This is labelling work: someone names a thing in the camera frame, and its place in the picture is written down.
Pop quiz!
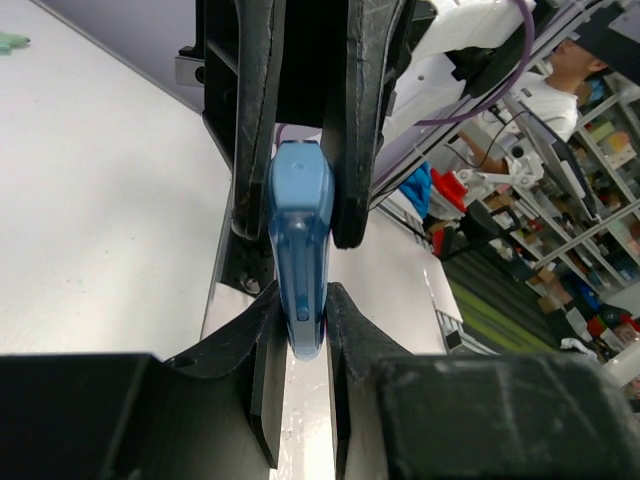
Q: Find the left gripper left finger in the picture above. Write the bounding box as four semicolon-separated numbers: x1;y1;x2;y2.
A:
1;284;287;479

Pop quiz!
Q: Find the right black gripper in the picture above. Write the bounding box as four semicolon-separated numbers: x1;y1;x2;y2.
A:
176;1;405;249

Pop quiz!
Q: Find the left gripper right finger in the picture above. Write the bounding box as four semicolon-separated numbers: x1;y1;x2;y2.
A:
326;283;639;479

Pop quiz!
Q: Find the blue correction tape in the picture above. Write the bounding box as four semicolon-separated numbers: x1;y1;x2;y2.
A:
266;141;335;361

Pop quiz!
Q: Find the green correction tape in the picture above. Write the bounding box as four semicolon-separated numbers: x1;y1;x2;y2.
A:
0;32;31;55

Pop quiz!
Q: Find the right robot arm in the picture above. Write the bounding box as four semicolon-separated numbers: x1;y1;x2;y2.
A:
175;1;558;249

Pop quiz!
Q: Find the person in white shirt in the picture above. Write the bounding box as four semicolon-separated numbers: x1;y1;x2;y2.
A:
454;38;611;174

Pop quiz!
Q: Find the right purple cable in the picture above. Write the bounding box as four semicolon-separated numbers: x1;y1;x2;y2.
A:
374;0;537;191

